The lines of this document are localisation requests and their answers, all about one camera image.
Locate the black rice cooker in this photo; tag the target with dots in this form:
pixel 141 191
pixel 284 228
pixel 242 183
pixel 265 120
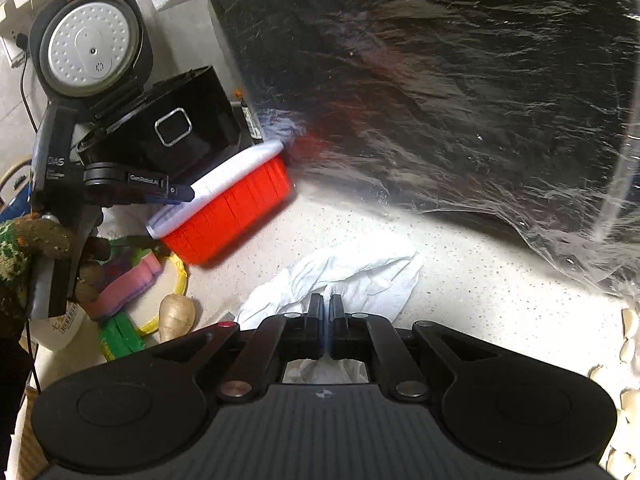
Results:
pixel 200 110

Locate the pink sponge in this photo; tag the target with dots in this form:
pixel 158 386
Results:
pixel 135 280

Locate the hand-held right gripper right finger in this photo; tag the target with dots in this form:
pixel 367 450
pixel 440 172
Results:
pixel 336 327

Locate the red container with white lid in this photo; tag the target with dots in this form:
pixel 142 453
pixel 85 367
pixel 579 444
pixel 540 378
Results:
pixel 235 210

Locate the glass jar with orange lid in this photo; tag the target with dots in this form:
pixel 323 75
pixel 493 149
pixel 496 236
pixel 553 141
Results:
pixel 250 120

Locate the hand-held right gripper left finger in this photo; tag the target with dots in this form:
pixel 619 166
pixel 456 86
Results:
pixel 319 327

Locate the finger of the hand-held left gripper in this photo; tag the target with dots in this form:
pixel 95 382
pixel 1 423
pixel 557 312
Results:
pixel 150 185
pixel 145 244

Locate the black microwave in plastic film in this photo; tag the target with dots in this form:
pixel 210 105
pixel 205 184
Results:
pixel 450 85

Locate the person's left hand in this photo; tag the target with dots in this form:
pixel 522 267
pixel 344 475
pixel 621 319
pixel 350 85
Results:
pixel 30 240

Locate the green packet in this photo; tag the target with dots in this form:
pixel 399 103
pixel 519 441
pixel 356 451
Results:
pixel 122 340

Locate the white paper bowl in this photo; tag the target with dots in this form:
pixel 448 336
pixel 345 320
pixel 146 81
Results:
pixel 65 332

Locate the pile of garlic cloves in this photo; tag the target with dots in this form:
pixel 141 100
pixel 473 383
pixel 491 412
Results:
pixel 631 320

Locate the ginger root piece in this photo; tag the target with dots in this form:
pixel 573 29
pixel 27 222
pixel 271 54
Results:
pixel 175 317

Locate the white wall socket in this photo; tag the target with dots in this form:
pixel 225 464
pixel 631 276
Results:
pixel 12 50

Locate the round yellow-rimmed pad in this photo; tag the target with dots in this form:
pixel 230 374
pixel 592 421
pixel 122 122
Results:
pixel 150 310

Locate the white paper tissue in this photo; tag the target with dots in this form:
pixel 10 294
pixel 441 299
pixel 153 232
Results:
pixel 360 280

